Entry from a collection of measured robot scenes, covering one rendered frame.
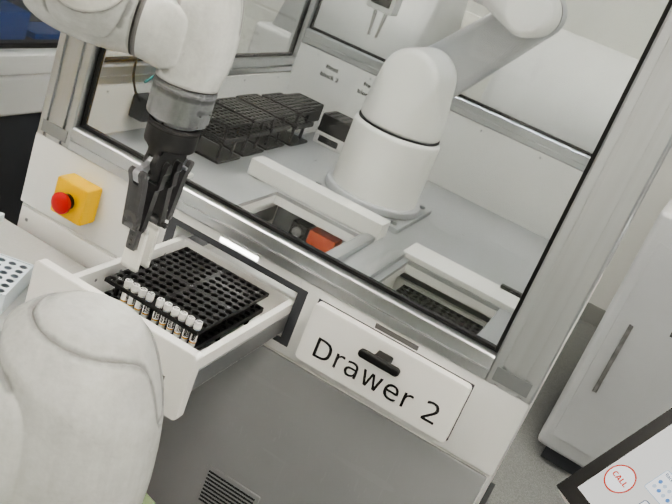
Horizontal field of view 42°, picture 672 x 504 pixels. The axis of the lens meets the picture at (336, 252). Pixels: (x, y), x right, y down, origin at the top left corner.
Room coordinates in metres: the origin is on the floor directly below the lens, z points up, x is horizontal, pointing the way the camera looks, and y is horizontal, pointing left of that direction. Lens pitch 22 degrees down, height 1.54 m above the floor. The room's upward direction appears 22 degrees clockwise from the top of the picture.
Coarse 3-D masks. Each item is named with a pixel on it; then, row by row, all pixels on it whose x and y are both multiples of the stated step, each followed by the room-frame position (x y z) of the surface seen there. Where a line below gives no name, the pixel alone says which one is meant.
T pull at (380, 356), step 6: (360, 354) 1.23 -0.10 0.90; (366, 354) 1.23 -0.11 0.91; (372, 354) 1.23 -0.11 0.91; (378, 354) 1.24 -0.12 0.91; (384, 354) 1.25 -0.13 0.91; (366, 360) 1.23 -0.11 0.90; (372, 360) 1.23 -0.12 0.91; (378, 360) 1.22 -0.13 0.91; (384, 360) 1.23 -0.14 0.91; (390, 360) 1.24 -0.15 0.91; (378, 366) 1.22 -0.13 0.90; (384, 366) 1.22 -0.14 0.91; (390, 366) 1.22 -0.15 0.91; (390, 372) 1.22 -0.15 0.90; (396, 372) 1.21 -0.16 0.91
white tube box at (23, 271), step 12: (0, 264) 1.27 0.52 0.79; (12, 264) 1.29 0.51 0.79; (24, 264) 1.29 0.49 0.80; (0, 276) 1.23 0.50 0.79; (12, 276) 1.25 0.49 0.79; (24, 276) 1.26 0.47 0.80; (0, 288) 1.20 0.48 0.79; (12, 288) 1.21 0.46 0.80; (24, 288) 1.28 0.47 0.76; (0, 300) 1.18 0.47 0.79; (12, 300) 1.22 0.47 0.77; (0, 312) 1.18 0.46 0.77
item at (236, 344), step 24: (168, 240) 1.39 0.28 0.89; (192, 240) 1.43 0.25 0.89; (120, 264) 1.24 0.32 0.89; (96, 288) 1.20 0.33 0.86; (264, 288) 1.36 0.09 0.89; (264, 312) 1.36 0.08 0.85; (288, 312) 1.33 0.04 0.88; (240, 336) 1.17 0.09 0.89; (264, 336) 1.26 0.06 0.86; (216, 360) 1.11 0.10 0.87
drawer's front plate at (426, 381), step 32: (320, 320) 1.30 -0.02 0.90; (352, 320) 1.29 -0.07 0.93; (320, 352) 1.29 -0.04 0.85; (352, 352) 1.27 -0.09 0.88; (384, 352) 1.26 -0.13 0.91; (352, 384) 1.27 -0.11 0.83; (384, 384) 1.25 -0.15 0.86; (416, 384) 1.24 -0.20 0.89; (448, 384) 1.22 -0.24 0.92; (416, 416) 1.23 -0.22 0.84; (448, 416) 1.22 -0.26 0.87
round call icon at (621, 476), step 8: (616, 464) 0.98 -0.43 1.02; (624, 464) 0.98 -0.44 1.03; (608, 472) 0.98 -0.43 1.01; (616, 472) 0.97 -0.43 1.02; (624, 472) 0.97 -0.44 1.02; (632, 472) 0.97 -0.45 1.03; (600, 480) 0.97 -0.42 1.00; (608, 480) 0.97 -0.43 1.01; (616, 480) 0.96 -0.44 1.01; (624, 480) 0.96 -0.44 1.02; (632, 480) 0.96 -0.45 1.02; (640, 480) 0.95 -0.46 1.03; (608, 488) 0.96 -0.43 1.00; (616, 488) 0.95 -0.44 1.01; (624, 488) 0.95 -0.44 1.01; (632, 488) 0.95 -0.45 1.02; (616, 496) 0.94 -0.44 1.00
